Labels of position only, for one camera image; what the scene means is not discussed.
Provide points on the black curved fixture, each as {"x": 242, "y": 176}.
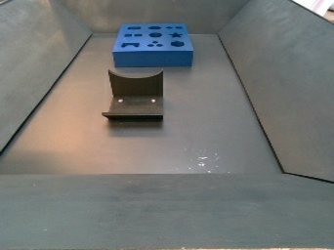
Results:
{"x": 136, "y": 97}

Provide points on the blue foam shape board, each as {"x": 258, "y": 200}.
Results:
{"x": 152, "y": 45}

